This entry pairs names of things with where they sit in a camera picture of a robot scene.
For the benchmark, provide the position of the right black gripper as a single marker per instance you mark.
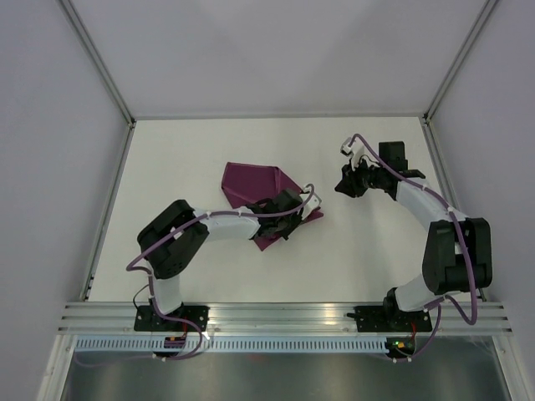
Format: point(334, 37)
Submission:
point(349, 185)

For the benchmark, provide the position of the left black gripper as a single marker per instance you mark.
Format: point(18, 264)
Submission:
point(298, 221)

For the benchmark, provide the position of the purple cloth napkin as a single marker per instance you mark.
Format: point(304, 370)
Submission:
point(264, 189)

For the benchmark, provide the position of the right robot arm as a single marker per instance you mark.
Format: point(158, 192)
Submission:
point(457, 259)

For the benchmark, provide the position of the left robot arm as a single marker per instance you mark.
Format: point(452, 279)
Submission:
point(170, 242)

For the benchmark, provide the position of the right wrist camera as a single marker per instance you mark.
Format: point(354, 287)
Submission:
point(347, 150)

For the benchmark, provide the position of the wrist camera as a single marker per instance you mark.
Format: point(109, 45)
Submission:
point(347, 150)
point(311, 201)

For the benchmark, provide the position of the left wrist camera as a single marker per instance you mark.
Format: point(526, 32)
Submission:
point(311, 201)

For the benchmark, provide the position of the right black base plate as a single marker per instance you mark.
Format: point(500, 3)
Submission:
point(370, 318)

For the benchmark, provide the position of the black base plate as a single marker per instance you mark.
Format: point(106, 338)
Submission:
point(370, 318)
point(147, 320)

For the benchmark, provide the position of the white slotted cable duct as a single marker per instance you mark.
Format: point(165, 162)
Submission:
point(238, 344)

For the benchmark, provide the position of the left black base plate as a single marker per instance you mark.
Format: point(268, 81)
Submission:
point(147, 320)

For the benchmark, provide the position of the aluminium front rail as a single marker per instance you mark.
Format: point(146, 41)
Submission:
point(280, 319)

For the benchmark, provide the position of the right aluminium frame post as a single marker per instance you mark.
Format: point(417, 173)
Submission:
point(482, 19)

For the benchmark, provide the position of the aluminium frame post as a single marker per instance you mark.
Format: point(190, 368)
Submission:
point(482, 19)
point(83, 35)

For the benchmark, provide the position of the left aluminium frame post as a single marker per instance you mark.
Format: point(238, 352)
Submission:
point(83, 35)

